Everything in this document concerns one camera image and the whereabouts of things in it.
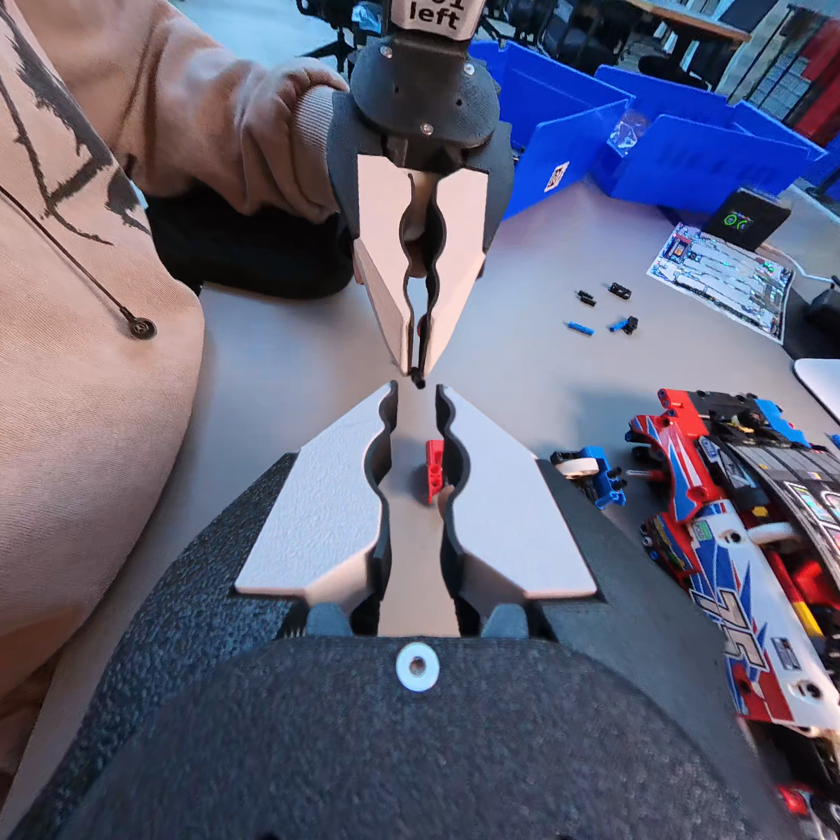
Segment black wrist rest pad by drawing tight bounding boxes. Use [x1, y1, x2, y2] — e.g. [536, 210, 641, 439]
[146, 190, 358, 299]

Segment clear plastic bags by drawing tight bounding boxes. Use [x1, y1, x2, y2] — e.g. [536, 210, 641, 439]
[607, 108, 651, 157]

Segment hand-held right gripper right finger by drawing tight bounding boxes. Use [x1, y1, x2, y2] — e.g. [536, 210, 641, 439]
[435, 385, 599, 636]

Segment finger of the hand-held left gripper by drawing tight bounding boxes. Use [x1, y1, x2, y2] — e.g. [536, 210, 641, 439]
[415, 169, 489, 383]
[353, 154, 421, 382]

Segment black office chair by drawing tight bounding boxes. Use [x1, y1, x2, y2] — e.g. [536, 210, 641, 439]
[295, 0, 395, 76]

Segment black lego spoiler assembly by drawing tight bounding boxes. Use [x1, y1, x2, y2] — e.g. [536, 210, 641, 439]
[550, 445, 629, 511]

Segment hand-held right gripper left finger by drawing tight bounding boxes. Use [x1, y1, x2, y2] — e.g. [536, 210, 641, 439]
[234, 379, 400, 636]

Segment black power bank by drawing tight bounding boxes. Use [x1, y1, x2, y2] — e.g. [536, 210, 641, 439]
[702, 188, 793, 253]

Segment wooden office desk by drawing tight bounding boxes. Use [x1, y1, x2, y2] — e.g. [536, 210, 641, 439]
[623, 0, 756, 73]

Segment red white blue lego car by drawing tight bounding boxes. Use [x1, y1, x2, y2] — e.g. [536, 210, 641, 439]
[625, 387, 840, 834]

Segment person's left forearm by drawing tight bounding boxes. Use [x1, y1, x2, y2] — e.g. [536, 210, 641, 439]
[125, 0, 350, 223]

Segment black desk mat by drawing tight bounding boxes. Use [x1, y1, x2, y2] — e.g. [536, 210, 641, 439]
[781, 276, 840, 361]

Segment white cable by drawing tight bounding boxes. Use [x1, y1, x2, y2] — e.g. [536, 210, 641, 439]
[758, 241, 840, 284]

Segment shiny sticker sheet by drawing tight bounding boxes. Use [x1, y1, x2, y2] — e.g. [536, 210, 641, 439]
[646, 222, 796, 345]

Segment blue storage bin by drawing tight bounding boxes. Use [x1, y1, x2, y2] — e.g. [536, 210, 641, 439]
[594, 64, 829, 210]

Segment colourful storage shelf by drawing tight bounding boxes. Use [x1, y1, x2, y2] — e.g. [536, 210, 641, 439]
[715, 13, 840, 148]

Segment person's left hand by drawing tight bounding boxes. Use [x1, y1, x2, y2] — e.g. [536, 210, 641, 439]
[400, 172, 429, 277]

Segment red lego piece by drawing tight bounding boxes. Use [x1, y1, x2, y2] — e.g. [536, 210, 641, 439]
[424, 438, 448, 506]

